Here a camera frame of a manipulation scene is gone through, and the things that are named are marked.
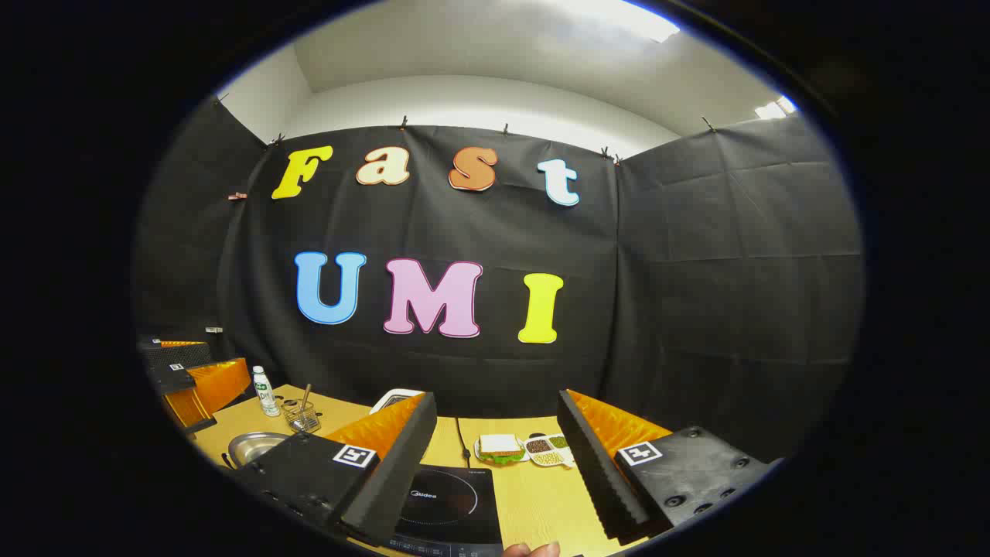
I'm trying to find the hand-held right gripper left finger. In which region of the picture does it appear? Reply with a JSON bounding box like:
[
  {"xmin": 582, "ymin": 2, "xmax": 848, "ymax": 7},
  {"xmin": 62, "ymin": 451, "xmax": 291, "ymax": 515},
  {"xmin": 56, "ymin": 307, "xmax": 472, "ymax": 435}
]
[{"xmin": 232, "ymin": 391, "xmax": 439, "ymax": 548}]

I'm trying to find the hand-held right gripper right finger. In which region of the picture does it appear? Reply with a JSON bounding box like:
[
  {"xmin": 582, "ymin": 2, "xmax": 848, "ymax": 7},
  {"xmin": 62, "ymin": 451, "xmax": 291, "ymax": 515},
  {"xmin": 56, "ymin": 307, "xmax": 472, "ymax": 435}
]
[{"xmin": 557, "ymin": 389, "xmax": 782, "ymax": 547}]

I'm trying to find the black induction cooktop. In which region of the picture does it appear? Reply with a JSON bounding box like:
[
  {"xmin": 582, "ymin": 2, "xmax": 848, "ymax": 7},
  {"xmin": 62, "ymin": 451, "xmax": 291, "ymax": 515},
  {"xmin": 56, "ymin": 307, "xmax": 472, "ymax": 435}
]
[{"xmin": 391, "ymin": 463, "xmax": 505, "ymax": 557}]

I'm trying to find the steel pot with black handles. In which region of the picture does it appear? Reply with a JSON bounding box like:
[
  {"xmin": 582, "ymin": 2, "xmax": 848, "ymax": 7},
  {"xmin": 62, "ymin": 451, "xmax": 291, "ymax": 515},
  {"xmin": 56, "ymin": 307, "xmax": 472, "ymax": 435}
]
[{"xmin": 223, "ymin": 431, "xmax": 293, "ymax": 471}]

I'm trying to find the white toaster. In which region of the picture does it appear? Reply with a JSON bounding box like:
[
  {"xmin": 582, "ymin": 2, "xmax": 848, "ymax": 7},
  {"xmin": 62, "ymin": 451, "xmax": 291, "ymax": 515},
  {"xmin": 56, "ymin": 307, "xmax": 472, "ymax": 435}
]
[{"xmin": 369, "ymin": 388, "xmax": 426, "ymax": 416}]

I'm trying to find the white drink bottle green label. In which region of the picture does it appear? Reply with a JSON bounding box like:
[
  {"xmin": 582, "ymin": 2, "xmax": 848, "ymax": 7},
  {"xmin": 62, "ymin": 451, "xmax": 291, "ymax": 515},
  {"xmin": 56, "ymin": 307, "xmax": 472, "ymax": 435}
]
[{"xmin": 252, "ymin": 366, "xmax": 281, "ymax": 419}]

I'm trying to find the sandwich with lettuce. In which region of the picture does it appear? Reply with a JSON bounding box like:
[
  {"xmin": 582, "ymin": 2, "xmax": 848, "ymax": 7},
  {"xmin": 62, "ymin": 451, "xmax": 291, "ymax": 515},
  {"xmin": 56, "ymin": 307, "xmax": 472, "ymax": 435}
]
[{"xmin": 473, "ymin": 433, "xmax": 529, "ymax": 466}]

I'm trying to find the wire mesh utensil basket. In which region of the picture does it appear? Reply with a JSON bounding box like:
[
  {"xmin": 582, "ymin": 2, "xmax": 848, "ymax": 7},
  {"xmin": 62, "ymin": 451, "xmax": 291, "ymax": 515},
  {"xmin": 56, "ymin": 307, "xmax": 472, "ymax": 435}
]
[{"xmin": 281, "ymin": 398, "xmax": 322, "ymax": 434}]

